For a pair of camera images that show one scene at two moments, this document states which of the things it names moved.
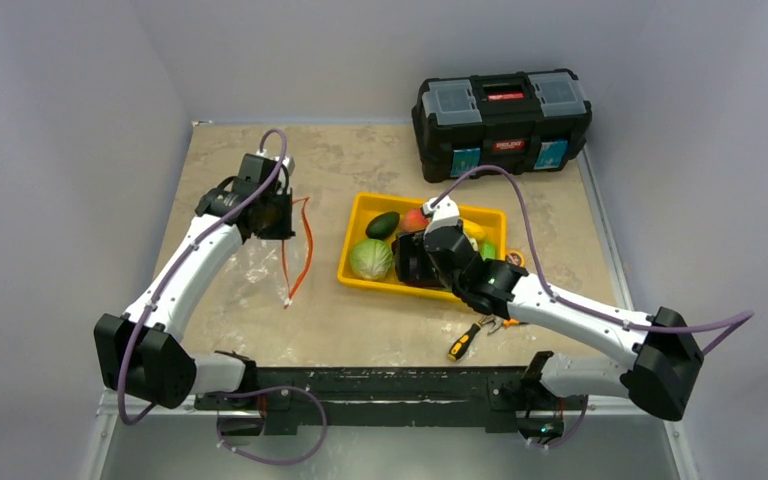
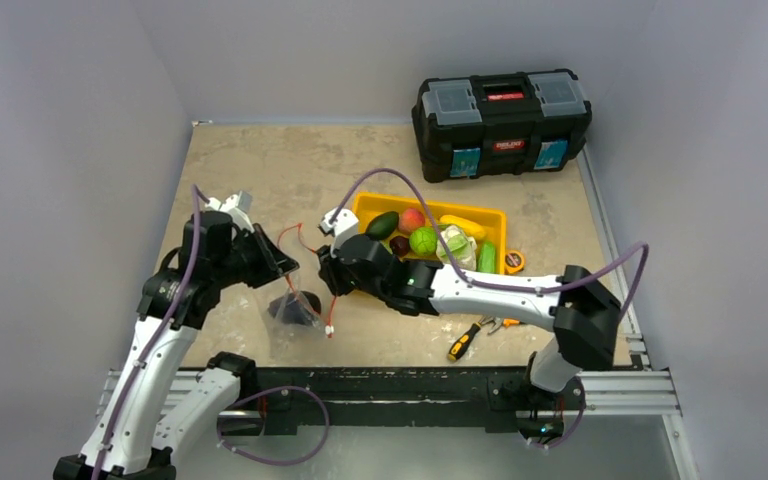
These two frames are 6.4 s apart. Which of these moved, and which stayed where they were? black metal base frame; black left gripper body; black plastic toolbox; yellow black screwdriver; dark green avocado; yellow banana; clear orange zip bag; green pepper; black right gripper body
Moved: black right gripper body; black left gripper body; clear orange zip bag
Stayed: yellow banana; black plastic toolbox; dark green avocado; black metal base frame; yellow black screwdriver; green pepper
